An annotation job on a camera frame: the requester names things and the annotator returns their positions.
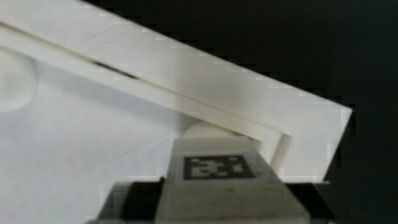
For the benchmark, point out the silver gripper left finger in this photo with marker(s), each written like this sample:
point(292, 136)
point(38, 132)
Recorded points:
point(132, 203)

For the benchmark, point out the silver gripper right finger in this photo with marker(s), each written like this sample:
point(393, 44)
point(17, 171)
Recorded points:
point(313, 202)

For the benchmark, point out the white table leg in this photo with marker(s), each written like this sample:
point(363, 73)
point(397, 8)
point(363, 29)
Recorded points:
point(223, 189)

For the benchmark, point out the white u-shaped obstacle fence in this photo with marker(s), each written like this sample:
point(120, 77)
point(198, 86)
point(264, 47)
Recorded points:
point(82, 39)

